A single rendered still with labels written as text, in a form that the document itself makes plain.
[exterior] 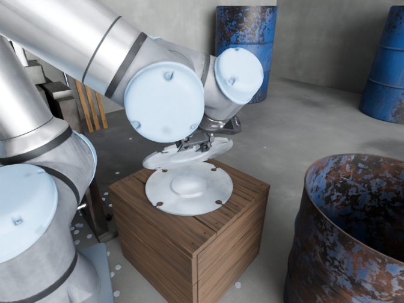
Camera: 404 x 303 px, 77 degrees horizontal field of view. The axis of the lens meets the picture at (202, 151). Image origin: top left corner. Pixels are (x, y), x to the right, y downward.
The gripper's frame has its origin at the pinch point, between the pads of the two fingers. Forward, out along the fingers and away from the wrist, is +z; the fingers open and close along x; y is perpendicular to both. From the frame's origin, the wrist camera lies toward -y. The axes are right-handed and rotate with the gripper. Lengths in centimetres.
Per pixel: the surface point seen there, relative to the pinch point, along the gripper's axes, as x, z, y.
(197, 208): 16.5, 11.5, 0.1
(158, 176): 1.8, 26.2, 5.9
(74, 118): -22.8, 21.8, 27.9
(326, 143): 1, 77, -129
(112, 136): -56, 134, 10
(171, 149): -0.2, 1.0, 5.7
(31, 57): -52, 29, 38
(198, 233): 22.9, 5.4, 3.7
